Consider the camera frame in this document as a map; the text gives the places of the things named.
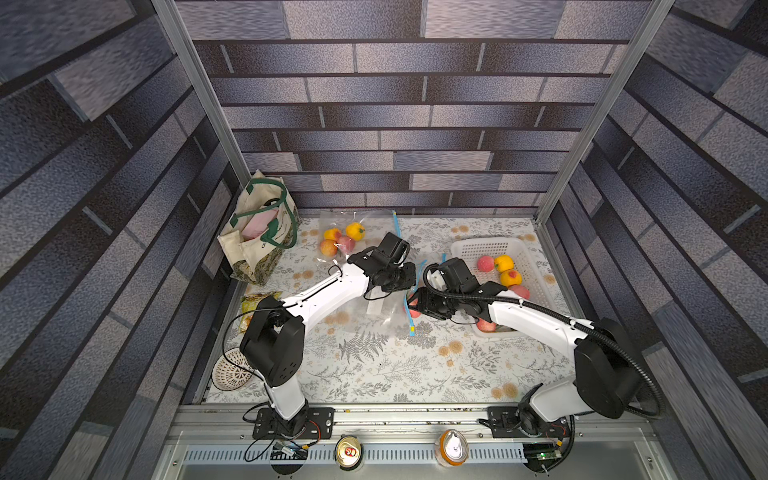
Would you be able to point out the white round strainer bowl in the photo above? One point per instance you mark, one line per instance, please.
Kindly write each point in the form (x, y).
(231, 371)

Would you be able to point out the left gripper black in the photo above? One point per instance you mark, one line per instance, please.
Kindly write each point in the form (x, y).
(411, 278)

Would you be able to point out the yellow snack packet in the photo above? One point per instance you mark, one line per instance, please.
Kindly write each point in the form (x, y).
(249, 305)

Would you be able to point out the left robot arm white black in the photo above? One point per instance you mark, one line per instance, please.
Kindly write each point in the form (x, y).
(273, 344)

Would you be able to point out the yellow peach green leaf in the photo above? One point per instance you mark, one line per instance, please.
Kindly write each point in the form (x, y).
(355, 231)

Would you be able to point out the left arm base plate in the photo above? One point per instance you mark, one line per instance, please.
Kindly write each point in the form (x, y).
(311, 423)

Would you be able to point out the yellow wrinkled peach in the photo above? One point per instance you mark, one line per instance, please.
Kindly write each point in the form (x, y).
(328, 248)

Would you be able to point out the yellow peach top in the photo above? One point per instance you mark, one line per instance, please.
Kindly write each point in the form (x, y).
(504, 263)

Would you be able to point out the canvas tote bag green handles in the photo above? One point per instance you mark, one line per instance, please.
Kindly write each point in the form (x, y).
(263, 226)

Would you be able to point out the yellow peach red blush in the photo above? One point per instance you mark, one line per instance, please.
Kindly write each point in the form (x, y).
(509, 278)

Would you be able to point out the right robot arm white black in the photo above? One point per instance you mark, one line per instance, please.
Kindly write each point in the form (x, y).
(609, 376)

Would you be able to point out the pink peach with leaf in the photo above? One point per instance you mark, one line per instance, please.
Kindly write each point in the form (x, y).
(346, 245)

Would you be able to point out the clear zip-top bag blue zipper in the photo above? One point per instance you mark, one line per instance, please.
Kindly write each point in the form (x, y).
(363, 248)

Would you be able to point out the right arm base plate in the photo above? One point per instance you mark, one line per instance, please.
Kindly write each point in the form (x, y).
(506, 422)

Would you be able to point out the large pink peach right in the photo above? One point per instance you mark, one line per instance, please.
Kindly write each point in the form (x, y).
(520, 291)

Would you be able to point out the orange clear bottle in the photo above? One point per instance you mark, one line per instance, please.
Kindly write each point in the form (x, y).
(451, 449)

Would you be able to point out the white plastic mesh basket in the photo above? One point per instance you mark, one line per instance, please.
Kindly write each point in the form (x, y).
(525, 263)

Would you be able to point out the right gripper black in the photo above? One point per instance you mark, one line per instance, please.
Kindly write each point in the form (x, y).
(424, 301)

